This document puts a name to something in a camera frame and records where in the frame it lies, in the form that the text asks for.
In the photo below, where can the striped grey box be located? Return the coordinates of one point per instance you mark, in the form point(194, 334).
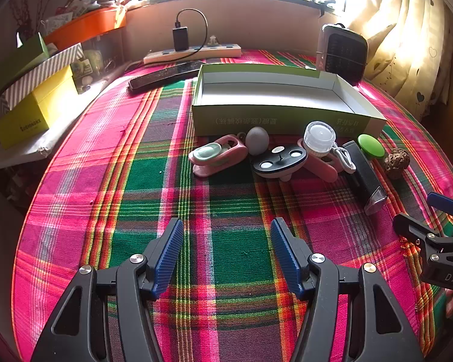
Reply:
point(45, 71)

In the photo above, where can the brown walnut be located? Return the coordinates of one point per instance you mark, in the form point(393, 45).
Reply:
point(397, 163)

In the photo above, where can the clear plastic organizer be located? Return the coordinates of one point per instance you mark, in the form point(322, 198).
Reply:
point(98, 58)

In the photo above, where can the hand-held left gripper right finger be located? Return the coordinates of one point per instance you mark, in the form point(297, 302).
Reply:
point(285, 252)

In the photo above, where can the pink curved nose clip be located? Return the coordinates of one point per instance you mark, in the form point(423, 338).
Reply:
point(324, 170)

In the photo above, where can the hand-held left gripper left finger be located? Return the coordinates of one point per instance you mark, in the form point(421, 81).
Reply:
point(170, 249)

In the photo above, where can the green mushroom-shaped knob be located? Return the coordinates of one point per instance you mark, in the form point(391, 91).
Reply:
point(370, 145)

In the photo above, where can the clear jar with white cap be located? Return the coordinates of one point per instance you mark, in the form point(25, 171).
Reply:
point(319, 135)

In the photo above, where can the grey portable heater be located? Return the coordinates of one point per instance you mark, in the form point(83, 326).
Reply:
point(343, 52)

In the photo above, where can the dried twigs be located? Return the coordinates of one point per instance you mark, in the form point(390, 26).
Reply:
point(26, 7)

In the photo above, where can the black oval magnetic device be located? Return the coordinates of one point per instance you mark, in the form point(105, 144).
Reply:
point(283, 165)

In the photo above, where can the black charger block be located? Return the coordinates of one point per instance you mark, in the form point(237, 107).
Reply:
point(180, 38)

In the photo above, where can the black bike light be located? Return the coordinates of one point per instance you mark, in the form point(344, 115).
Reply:
point(364, 181)

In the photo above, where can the black window latch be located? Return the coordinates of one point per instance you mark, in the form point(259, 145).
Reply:
point(326, 7)

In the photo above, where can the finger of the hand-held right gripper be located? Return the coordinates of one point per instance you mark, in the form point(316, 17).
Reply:
point(443, 203)
point(411, 226)

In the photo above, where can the orange tray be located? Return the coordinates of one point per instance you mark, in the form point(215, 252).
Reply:
point(87, 26)

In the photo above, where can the white power strip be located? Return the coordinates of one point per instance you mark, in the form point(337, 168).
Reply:
point(211, 52)

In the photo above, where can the small grey egg-shaped gadget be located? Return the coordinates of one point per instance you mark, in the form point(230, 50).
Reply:
point(256, 139)

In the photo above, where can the green and white cardboard box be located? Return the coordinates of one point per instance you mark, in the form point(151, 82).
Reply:
point(271, 94)

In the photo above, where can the cream heart-print curtain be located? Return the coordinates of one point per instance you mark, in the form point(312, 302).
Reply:
point(411, 37)

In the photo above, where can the pink clip with mint pad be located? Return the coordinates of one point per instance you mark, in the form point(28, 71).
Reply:
point(211, 152)

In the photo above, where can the white plug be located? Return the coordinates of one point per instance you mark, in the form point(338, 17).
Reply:
point(212, 41)

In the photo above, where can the yellow box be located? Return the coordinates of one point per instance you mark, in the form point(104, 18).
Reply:
point(34, 113)

